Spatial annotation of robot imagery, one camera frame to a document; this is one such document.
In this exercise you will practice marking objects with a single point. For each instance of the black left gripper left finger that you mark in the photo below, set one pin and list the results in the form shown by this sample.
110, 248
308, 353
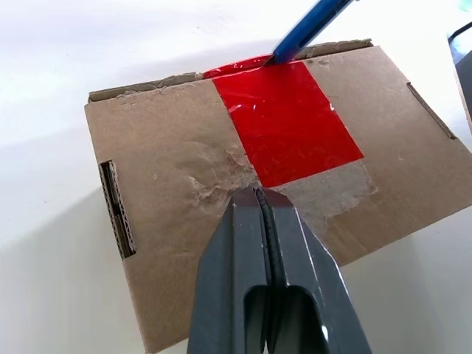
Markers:
228, 265

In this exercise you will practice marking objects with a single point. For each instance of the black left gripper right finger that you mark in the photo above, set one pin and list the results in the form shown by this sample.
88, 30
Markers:
313, 273

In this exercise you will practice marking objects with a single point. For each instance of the brown cardboard box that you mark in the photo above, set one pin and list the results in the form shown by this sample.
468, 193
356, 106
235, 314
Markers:
177, 147

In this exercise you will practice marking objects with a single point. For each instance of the red tape strip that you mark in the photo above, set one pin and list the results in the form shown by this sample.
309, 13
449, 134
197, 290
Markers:
284, 121

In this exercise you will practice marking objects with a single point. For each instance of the dark grey handheld controller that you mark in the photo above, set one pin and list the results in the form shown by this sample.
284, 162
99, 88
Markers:
464, 73

